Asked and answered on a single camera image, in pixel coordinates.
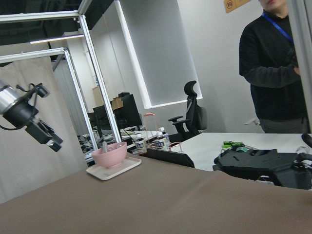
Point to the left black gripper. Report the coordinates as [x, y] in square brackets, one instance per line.
[22, 114]

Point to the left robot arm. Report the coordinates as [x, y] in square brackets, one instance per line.
[9, 97]

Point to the beige curtain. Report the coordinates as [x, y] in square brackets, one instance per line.
[25, 164]

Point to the metal rod tool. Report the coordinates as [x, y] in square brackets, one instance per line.
[104, 147]

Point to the beige tray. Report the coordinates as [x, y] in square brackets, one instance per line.
[104, 174]

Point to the pink bowl of ice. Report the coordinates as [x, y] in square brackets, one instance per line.
[116, 154]

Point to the cardboard box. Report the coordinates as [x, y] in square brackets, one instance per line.
[117, 103]

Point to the background black monitor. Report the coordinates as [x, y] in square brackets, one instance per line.
[127, 115]

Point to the small bottle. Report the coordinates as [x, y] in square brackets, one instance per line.
[162, 140]
[140, 144]

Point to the black bar device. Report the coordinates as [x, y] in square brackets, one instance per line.
[171, 157]

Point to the black office chair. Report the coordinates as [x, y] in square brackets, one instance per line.
[195, 120]

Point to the green clip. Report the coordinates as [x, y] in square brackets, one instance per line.
[232, 144]

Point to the person in black sweater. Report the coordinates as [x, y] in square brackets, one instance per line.
[267, 61]

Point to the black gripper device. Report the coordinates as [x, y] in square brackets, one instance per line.
[282, 169]

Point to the copper wire bottle rack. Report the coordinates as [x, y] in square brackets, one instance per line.
[152, 126]

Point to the aluminium cage frame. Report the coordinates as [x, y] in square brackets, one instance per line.
[88, 71]

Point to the aluminium frame column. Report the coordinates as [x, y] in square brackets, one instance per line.
[300, 13]

